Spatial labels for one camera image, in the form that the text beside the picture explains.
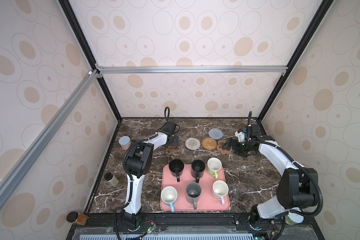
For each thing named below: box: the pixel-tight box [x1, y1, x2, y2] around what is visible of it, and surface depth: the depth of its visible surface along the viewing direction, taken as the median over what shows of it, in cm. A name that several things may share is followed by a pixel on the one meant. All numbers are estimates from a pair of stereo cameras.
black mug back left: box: [169, 158, 185, 183], surface depth 87 cm
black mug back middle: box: [191, 159, 206, 184], surface depth 86 cm
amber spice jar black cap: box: [66, 211, 89, 226], surface depth 69 cm
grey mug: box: [186, 182, 202, 210], surface depth 76 cm
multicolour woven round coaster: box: [185, 137, 201, 151], surface depth 106 cm
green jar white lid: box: [285, 212, 304, 225], surface depth 72 cm
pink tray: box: [160, 164, 231, 211], surface depth 83 cm
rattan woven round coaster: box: [201, 137, 217, 151], surface depth 105 cm
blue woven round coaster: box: [208, 128, 224, 140], surface depth 111 cm
